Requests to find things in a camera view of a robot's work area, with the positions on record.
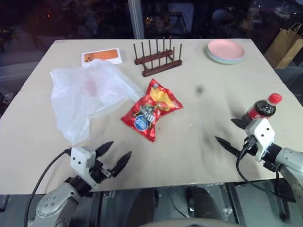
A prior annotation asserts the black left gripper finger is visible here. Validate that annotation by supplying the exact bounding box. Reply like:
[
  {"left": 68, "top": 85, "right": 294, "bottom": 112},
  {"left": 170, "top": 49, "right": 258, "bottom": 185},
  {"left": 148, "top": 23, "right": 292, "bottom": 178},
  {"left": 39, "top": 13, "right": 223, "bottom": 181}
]
[
  {"left": 96, "top": 141, "right": 114, "bottom": 157},
  {"left": 111, "top": 151, "right": 132, "bottom": 178}
]

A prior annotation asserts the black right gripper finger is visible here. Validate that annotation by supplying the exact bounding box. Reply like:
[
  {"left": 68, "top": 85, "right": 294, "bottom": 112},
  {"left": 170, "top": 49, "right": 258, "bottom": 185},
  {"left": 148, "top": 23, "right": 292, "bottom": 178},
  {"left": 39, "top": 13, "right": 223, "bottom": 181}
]
[
  {"left": 231, "top": 118, "right": 248, "bottom": 130},
  {"left": 214, "top": 136, "right": 239, "bottom": 156}
]

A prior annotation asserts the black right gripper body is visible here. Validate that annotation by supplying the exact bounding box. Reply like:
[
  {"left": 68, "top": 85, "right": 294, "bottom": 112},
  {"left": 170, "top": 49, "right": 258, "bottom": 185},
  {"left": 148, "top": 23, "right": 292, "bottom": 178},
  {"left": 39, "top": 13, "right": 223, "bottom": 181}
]
[{"left": 243, "top": 135, "right": 258, "bottom": 157}]

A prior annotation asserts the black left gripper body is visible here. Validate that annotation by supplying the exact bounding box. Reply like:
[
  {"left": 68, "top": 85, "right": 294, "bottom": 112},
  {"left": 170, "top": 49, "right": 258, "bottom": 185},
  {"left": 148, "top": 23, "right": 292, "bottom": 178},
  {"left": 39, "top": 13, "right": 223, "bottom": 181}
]
[{"left": 89, "top": 154, "right": 118, "bottom": 184}]

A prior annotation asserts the cola bottle with red cap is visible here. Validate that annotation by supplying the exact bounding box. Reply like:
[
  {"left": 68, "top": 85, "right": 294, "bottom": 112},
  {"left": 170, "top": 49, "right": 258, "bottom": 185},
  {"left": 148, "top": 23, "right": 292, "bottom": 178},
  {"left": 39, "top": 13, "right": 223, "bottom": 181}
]
[{"left": 241, "top": 93, "right": 283, "bottom": 122}]

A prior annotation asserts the translucent white plastic bag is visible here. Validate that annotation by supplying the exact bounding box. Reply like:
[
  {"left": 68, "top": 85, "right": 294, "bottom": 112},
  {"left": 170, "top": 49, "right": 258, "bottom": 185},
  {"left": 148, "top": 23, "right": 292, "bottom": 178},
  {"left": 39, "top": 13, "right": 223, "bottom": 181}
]
[{"left": 49, "top": 59, "right": 145, "bottom": 146}]

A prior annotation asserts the red chips bag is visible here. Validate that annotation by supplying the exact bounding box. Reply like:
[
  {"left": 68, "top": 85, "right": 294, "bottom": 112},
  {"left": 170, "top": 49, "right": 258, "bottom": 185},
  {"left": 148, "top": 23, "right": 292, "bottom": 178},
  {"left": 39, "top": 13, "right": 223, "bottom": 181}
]
[{"left": 121, "top": 78, "right": 184, "bottom": 143}]

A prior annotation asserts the light blue plastic plate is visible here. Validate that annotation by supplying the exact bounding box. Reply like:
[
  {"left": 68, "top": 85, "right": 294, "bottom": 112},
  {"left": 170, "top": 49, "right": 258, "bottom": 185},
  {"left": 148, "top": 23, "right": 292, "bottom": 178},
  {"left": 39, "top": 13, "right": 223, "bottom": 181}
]
[{"left": 208, "top": 53, "right": 244, "bottom": 65}]

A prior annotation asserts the dark rounded shape under table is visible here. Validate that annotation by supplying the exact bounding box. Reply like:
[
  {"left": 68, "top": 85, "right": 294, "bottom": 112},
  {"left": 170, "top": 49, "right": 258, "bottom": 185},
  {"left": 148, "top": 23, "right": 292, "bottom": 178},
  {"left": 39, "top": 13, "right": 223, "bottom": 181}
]
[{"left": 187, "top": 185, "right": 215, "bottom": 220}]

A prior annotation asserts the light green plastic plate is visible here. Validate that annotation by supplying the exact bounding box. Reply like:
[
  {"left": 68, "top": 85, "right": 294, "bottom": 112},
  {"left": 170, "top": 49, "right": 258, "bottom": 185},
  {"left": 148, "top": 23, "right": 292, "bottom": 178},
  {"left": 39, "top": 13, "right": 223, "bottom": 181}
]
[{"left": 205, "top": 46, "right": 246, "bottom": 62}]

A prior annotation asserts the brown paper carrier bag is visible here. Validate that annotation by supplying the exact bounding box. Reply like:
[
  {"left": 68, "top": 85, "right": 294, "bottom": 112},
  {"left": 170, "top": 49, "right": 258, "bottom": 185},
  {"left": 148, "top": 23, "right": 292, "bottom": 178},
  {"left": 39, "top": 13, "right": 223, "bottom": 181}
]
[{"left": 264, "top": 22, "right": 303, "bottom": 70}]

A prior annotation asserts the white and orange box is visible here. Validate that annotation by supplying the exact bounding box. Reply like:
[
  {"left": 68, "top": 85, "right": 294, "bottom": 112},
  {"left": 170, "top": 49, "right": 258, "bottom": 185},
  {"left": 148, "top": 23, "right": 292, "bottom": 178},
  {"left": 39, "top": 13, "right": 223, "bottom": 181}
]
[{"left": 81, "top": 48, "right": 126, "bottom": 67}]

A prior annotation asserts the dark wooden peg rack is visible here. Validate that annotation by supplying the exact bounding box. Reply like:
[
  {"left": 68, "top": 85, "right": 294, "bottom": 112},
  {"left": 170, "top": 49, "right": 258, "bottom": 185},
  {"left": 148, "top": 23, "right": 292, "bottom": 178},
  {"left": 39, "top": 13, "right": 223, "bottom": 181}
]
[{"left": 134, "top": 35, "right": 183, "bottom": 78}]

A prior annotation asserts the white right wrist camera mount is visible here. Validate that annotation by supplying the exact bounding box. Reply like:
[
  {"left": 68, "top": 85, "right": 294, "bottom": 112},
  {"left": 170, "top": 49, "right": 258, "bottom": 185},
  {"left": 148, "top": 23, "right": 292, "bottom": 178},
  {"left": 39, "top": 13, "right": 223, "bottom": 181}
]
[{"left": 244, "top": 118, "right": 276, "bottom": 163}]

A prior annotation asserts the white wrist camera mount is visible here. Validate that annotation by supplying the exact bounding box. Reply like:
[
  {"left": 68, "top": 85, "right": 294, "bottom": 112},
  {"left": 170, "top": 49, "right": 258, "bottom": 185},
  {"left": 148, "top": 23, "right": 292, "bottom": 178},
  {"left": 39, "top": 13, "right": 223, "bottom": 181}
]
[
  {"left": 70, "top": 146, "right": 100, "bottom": 192},
  {"left": 244, "top": 118, "right": 276, "bottom": 163}
]

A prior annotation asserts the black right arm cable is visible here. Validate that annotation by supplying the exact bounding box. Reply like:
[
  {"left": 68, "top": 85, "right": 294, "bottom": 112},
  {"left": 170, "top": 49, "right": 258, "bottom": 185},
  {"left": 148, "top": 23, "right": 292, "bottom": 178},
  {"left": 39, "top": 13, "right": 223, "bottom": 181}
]
[{"left": 236, "top": 144, "right": 296, "bottom": 201}]

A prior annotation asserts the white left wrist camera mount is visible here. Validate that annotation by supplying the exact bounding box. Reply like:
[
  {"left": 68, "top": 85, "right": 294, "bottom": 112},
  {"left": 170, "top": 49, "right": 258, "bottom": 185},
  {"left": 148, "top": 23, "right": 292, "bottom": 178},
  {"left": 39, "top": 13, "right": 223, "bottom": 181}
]
[{"left": 70, "top": 146, "right": 100, "bottom": 192}]

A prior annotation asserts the thin black cable under table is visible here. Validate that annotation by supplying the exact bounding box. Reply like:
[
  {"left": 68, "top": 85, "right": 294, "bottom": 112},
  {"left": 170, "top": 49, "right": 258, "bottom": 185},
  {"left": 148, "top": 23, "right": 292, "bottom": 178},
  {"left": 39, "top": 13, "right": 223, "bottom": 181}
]
[{"left": 171, "top": 196, "right": 191, "bottom": 218}]

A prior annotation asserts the grey window frame post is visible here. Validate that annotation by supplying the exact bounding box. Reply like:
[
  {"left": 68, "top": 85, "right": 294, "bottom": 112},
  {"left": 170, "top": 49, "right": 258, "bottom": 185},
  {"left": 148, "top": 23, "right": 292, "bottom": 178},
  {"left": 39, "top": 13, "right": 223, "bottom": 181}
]
[{"left": 127, "top": 0, "right": 145, "bottom": 40}]

